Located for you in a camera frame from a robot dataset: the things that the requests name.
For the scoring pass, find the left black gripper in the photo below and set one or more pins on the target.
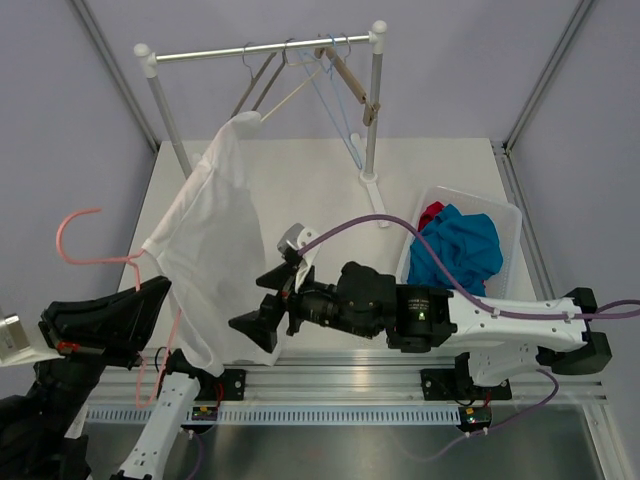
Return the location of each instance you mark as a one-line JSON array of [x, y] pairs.
[[107, 329]]

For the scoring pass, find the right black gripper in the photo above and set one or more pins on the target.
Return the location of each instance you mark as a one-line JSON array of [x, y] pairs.
[[262, 324]]

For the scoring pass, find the white t shirt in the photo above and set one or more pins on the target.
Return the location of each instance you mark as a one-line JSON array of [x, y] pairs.
[[209, 245]]

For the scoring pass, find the red t shirt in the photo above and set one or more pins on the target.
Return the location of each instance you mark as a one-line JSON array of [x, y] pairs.
[[429, 214]]

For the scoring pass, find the blue t shirt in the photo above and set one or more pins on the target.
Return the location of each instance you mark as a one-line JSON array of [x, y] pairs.
[[467, 245]]

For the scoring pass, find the cream plastic hanger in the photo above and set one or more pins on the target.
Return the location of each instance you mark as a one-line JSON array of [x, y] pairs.
[[312, 68]]

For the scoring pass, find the light blue wire hanger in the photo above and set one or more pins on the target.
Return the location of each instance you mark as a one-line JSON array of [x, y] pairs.
[[336, 110]]

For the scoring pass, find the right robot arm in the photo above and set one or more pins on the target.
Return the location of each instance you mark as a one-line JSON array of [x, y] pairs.
[[491, 348]]

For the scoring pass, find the brown wooden clip hanger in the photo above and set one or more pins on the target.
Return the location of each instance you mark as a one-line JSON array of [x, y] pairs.
[[370, 101]]

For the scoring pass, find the white plastic basket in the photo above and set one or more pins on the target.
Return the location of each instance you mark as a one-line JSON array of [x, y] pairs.
[[507, 220]]

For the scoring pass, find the metal clothes rack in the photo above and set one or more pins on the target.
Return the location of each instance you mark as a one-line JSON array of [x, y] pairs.
[[150, 61]]

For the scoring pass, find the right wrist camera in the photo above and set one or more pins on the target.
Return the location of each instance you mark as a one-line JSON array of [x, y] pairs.
[[296, 238]]

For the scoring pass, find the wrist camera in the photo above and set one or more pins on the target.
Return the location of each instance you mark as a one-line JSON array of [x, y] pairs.
[[296, 238], [22, 346]]

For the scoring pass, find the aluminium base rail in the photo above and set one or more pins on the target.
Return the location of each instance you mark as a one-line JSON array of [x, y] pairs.
[[357, 377]]

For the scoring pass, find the white slotted cable duct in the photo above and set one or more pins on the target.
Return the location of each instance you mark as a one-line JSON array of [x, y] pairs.
[[330, 415]]

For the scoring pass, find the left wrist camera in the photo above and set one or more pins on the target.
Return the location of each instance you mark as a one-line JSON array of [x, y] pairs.
[[22, 346]]

